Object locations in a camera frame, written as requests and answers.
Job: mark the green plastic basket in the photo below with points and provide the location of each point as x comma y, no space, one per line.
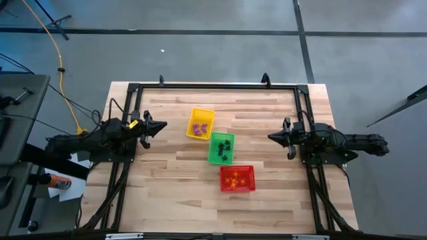
213,158

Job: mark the black computer mouse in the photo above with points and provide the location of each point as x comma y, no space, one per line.
5,191

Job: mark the yellow plastic basket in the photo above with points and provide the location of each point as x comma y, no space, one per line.
205,116

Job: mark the white paper sheet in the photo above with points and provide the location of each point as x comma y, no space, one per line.
75,190

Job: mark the black frame hook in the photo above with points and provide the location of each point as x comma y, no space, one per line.
161,80
266,79

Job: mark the grey metal bar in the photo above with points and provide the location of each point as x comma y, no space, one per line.
400,106

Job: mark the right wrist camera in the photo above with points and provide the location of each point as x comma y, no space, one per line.
298,126

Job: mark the black aluminium table frame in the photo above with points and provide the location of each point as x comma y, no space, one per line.
217,86

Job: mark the orange spray can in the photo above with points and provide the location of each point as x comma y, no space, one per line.
58,182

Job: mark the yellow tag label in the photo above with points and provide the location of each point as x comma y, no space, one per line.
133,124

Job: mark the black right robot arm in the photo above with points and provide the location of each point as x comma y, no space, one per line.
350,141

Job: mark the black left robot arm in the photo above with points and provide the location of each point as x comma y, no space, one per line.
93,140

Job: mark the black silver hand tool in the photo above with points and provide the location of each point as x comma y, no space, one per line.
20,96

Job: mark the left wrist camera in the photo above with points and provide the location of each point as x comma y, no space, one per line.
135,115

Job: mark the grey side table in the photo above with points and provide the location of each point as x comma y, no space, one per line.
20,143

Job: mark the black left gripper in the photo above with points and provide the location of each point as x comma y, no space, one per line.
141,130

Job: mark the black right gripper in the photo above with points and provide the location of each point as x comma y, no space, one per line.
293,138

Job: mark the red plastic basket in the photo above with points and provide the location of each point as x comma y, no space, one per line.
245,171

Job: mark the black floor tripod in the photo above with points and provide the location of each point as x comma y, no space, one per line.
50,18

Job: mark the grey desk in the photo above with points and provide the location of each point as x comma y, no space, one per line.
10,221

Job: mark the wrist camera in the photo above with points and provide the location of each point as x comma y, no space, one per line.
135,115
298,126

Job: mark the small black wheel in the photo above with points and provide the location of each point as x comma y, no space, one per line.
32,226

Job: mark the black crossbar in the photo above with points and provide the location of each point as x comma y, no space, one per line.
53,161

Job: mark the silver edge bracket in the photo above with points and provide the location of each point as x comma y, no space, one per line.
310,237
124,236

